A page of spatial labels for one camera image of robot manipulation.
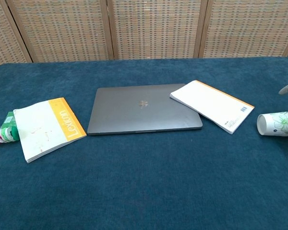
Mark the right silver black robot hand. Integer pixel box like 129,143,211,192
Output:
278,82,288,138

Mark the white floral paper cup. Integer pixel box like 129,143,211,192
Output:
256,111,288,138

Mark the woven bamboo screen panel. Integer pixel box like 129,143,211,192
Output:
0,0,33,70
107,0,208,60
6,0,115,63
199,0,288,59

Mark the white notepad orange edge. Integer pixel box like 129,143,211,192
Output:
169,80,255,135

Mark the grey closed laptop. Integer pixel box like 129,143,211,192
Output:
87,83,204,137

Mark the blue felt table mat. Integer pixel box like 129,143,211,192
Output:
0,56,288,230

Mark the Lexicon notebook orange stripe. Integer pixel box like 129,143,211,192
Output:
13,97,87,164

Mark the green snack packet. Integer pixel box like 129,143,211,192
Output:
1,110,18,131

